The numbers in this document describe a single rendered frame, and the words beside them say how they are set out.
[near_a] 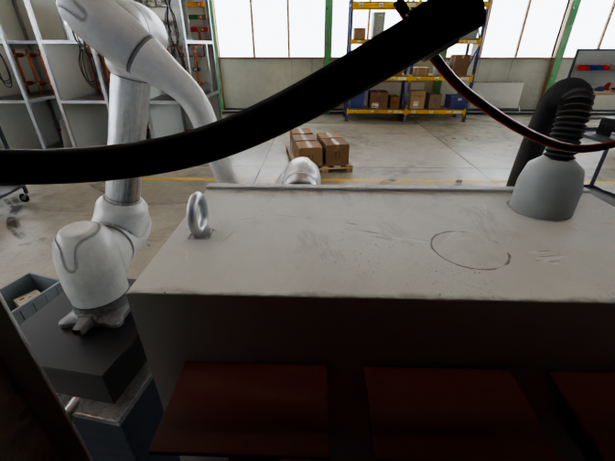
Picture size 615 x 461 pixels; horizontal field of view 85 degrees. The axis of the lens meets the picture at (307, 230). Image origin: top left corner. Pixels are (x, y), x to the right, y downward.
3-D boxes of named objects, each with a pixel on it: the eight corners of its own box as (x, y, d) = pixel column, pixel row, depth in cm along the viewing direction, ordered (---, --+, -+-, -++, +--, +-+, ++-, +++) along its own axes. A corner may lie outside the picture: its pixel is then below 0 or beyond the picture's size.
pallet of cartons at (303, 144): (296, 175, 459) (295, 146, 440) (285, 151, 562) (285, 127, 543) (352, 172, 470) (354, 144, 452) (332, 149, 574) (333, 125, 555)
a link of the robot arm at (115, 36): (145, 26, 70) (167, 31, 82) (58, -45, 64) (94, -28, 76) (116, 80, 74) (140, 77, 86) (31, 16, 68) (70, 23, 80)
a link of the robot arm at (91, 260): (57, 312, 94) (24, 242, 84) (91, 274, 110) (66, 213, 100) (116, 308, 94) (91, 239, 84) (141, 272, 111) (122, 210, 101)
